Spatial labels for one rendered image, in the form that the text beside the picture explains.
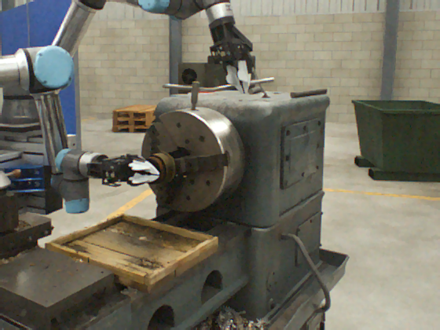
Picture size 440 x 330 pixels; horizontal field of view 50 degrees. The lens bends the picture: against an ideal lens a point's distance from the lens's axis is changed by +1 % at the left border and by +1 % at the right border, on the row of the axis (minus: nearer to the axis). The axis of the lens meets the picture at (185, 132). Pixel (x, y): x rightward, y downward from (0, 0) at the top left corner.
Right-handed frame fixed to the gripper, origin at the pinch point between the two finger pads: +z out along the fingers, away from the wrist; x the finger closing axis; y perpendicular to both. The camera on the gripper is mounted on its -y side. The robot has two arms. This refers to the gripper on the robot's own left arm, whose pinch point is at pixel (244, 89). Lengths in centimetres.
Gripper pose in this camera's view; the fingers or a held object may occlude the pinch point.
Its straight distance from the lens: 137.8
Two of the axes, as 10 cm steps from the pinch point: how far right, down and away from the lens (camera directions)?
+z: 2.7, 9.6, -0.4
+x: 7.7, -2.4, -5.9
